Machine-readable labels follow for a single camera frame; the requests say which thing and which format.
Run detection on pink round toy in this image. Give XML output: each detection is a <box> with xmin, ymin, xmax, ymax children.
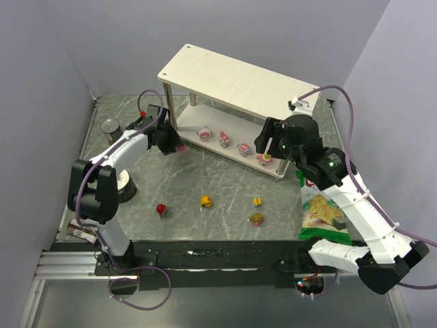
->
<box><xmin>175</xmin><ymin>145</ymin><xmax>188</xmax><ymax>154</ymax></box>

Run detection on pink toy with green hat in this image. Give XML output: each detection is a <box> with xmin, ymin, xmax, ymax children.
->
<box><xmin>257</xmin><ymin>154</ymin><xmax>273</xmax><ymax>167</ymax></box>

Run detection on pink toy with blue bows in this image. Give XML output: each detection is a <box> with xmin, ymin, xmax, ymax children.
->
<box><xmin>237</xmin><ymin>143</ymin><xmax>252</xmax><ymax>158</ymax></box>

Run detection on pink white toy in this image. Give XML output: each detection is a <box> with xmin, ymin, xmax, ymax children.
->
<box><xmin>218</xmin><ymin>131</ymin><xmax>230</xmax><ymax>149</ymax></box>
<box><xmin>197</xmin><ymin>126</ymin><xmax>213</xmax><ymax>141</ymax></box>

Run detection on yellow duck burger toy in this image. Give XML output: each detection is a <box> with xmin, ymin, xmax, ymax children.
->
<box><xmin>200</xmin><ymin>195</ymin><xmax>213</xmax><ymax>208</ymax></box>

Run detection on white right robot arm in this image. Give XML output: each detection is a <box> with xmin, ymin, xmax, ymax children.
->
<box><xmin>254</xmin><ymin>114</ymin><xmax>429</xmax><ymax>295</ymax></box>

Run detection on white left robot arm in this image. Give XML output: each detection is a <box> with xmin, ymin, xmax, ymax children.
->
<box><xmin>67</xmin><ymin>109</ymin><xmax>182</xmax><ymax>272</ymax></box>

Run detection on two-tier white wooden shelf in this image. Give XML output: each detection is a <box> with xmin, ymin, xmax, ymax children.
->
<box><xmin>158</xmin><ymin>44</ymin><xmax>316</xmax><ymax>180</ymax></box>

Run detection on small dark metal can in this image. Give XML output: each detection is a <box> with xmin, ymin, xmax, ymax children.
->
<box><xmin>100</xmin><ymin>118</ymin><xmax>122</xmax><ymax>145</ymax></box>

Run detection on red cherry toy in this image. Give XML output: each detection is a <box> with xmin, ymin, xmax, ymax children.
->
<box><xmin>156</xmin><ymin>204</ymin><xmax>167</xmax><ymax>219</ymax></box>

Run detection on small yellow blue toy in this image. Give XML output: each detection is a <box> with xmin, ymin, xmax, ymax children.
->
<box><xmin>253</xmin><ymin>197</ymin><xmax>263</xmax><ymax>208</ymax></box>

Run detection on olive brown pink toy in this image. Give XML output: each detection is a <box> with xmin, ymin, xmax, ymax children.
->
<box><xmin>249</xmin><ymin>213</ymin><xmax>264</xmax><ymax>227</ymax></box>

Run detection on green cassava chips bag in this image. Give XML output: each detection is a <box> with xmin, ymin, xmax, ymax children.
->
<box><xmin>296</xmin><ymin>170</ymin><xmax>352</xmax><ymax>245</ymax></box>

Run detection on brown snack packet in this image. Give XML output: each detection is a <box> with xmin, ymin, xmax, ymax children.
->
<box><xmin>66</xmin><ymin>219</ymin><xmax>98</xmax><ymax>245</ymax></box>

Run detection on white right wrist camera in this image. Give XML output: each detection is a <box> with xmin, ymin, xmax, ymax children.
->
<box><xmin>287</xmin><ymin>97</ymin><xmax>313</xmax><ymax>117</ymax></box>

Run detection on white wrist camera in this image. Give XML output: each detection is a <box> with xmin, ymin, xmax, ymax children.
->
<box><xmin>287</xmin><ymin>97</ymin><xmax>313</xmax><ymax>117</ymax></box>
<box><xmin>140</xmin><ymin>104</ymin><xmax>169</xmax><ymax>126</ymax></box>

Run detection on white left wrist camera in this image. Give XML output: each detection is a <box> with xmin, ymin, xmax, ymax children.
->
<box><xmin>140</xmin><ymin>104</ymin><xmax>169</xmax><ymax>126</ymax></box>

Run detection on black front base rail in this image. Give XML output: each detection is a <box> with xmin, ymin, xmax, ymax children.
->
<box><xmin>95</xmin><ymin>241</ymin><xmax>335</xmax><ymax>290</ymax></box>

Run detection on lower purple cable loop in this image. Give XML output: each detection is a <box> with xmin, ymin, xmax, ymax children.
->
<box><xmin>108</xmin><ymin>264</ymin><xmax>172</xmax><ymax>311</ymax></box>

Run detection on aluminium frame rail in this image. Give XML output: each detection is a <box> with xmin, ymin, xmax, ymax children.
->
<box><xmin>33</xmin><ymin>251</ymin><xmax>97</xmax><ymax>280</ymax></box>

